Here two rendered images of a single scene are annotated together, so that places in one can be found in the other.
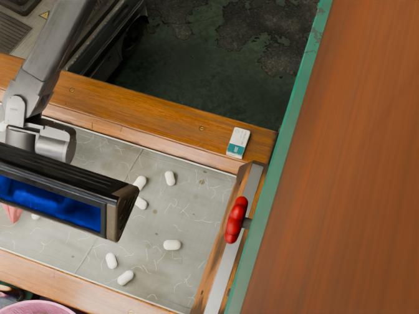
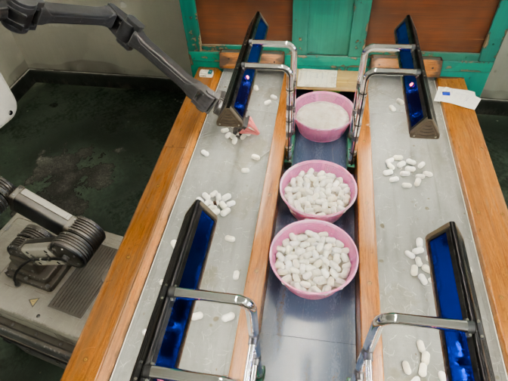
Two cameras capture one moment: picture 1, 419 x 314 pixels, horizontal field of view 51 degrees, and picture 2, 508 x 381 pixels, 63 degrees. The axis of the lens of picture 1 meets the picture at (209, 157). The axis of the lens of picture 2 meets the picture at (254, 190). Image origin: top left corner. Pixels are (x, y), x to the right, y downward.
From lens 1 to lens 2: 1.76 m
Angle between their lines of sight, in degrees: 51
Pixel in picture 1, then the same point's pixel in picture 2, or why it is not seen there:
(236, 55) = (92, 202)
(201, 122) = not seen: hidden behind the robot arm
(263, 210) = not seen: outside the picture
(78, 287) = (282, 105)
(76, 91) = (182, 128)
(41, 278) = (282, 116)
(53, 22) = (174, 66)
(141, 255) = (262, 97)
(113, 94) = (183, 115)
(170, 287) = (273, 87)
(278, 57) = (97, 180)
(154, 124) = not seen: hidden behind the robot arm
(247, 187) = (231, 51)
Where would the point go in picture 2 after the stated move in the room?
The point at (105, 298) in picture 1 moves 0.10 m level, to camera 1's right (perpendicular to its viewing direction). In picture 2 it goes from (283, 97) to (277, 85)
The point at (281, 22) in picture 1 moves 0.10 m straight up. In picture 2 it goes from (66, 181) to (60, 170)
